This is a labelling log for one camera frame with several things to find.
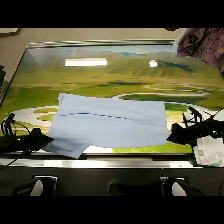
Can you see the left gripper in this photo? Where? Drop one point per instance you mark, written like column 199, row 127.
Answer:
column 40, row 139

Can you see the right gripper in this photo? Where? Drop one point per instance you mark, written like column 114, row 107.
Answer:
column 180, row 135

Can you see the blue garment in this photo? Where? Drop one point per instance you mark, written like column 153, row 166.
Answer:
column 110, row 123

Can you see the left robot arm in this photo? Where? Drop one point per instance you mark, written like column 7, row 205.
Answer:
column 13, row 142

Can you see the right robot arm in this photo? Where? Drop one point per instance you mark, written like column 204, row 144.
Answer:
column 210, row 128

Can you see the purple patterned garment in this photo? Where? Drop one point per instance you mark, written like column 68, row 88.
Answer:
column 203, row 46

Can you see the silver frame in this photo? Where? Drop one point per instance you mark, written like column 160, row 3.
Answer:
column 100, row 163

